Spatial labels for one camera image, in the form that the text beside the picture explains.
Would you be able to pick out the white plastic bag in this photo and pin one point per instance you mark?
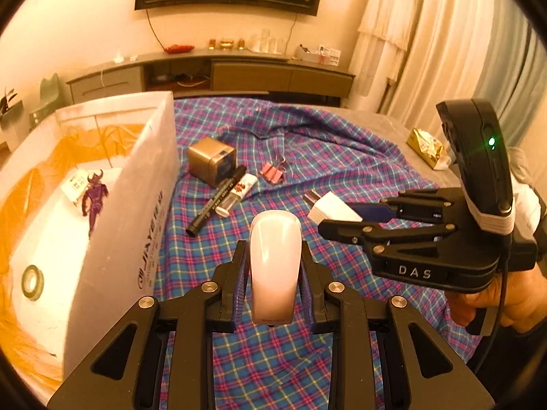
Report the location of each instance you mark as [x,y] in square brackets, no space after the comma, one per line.
[527,209]

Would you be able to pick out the cream curtain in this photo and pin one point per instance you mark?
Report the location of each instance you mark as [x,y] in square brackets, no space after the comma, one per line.
[470,30]

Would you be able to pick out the purple figure packet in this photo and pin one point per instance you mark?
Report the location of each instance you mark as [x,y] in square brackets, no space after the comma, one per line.
[96,196]

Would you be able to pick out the white box of small goods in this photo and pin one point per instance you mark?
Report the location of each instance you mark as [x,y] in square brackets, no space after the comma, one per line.
[318,55]

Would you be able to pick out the grey low cabinet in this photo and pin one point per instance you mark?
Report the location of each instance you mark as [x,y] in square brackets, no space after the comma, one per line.
[256,74]

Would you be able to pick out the gold cup set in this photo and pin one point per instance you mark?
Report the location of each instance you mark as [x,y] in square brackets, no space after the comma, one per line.
[226,44]

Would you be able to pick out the blue plaid blanket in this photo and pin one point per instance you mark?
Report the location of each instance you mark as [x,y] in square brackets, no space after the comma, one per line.
[273,363]

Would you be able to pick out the red plate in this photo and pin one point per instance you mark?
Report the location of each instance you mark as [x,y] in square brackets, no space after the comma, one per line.
[179,48]

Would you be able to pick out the gold foil snack bag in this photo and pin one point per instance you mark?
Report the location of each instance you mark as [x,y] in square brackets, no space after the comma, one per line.
[427,147]

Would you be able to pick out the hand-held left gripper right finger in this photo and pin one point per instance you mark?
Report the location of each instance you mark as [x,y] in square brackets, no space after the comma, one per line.
[308,307]

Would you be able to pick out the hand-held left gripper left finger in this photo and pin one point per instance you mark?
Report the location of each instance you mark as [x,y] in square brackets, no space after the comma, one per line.
[239,282]

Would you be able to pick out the white bin with plant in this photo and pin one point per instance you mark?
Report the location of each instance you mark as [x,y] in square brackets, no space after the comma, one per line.
[10,115]

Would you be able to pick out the clear glass cup set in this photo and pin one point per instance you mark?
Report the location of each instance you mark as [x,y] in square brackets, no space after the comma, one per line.
[267,42]

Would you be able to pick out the small white cabinet ornaments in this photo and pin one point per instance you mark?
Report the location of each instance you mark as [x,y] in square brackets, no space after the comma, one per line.
[126,57]

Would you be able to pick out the person's right hand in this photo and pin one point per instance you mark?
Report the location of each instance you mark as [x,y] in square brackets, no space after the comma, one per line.
[525,299]

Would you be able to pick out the white foam box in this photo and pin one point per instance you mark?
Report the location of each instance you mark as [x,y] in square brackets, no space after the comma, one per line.
[128,230]

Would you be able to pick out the pink binder clip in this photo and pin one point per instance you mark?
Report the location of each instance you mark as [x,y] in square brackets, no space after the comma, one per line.
[278,174]
[268,171]

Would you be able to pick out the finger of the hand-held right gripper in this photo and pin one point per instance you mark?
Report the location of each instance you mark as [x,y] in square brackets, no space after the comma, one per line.
[342,227]
[376,212]

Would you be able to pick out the small white glue bottle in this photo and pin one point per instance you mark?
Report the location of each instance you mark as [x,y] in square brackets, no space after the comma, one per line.
[235,194]

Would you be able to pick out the white plug charger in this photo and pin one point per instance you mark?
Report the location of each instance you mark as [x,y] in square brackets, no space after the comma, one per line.
[335,207]

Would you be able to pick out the green tape roll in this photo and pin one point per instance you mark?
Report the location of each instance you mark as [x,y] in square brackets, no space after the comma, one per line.
[32,282]

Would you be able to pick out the white glossy oval case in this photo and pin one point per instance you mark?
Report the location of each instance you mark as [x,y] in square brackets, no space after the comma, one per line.
[275,256]

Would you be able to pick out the black marker pen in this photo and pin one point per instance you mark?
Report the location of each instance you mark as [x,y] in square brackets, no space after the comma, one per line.
[216,200]

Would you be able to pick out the gold cube speaker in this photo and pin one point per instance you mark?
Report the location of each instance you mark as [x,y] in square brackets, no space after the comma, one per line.
[209,160]

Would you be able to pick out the white lace-covered air conditioner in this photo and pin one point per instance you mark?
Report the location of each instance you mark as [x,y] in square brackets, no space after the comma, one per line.
[384,38]

